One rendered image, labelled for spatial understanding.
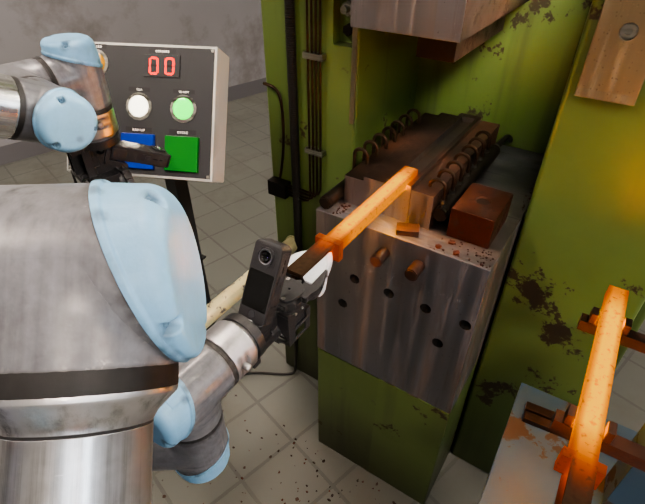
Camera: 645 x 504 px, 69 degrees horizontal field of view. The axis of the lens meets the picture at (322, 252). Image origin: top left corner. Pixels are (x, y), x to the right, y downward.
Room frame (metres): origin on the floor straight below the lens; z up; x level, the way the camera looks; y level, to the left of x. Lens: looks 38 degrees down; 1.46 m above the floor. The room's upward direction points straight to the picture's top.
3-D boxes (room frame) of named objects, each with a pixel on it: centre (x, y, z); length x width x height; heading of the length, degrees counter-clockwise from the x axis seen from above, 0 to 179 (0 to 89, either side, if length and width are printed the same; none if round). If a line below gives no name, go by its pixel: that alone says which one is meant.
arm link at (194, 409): (0.34, 0.16, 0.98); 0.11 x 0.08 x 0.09; 147
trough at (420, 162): (1.00, -0.27, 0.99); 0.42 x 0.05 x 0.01; 147
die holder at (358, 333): (0.99, -0.30, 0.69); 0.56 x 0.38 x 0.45; 147
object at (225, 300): (0.95, 0.21, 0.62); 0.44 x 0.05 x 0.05; 147
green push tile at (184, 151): (0.94, 0.30, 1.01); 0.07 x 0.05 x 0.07; 82
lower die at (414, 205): (1.01, -0.25, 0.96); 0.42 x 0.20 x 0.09; 147
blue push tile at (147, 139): (0.95, 0.40, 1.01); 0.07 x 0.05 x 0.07; 82
